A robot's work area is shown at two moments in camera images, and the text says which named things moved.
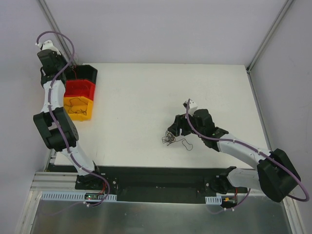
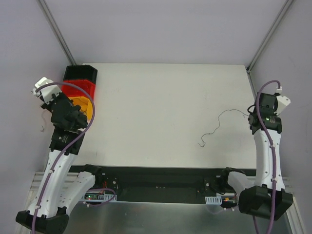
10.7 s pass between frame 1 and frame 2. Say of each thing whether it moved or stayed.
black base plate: stayed
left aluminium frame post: stayed
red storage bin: stayed
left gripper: moved
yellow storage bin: stayed
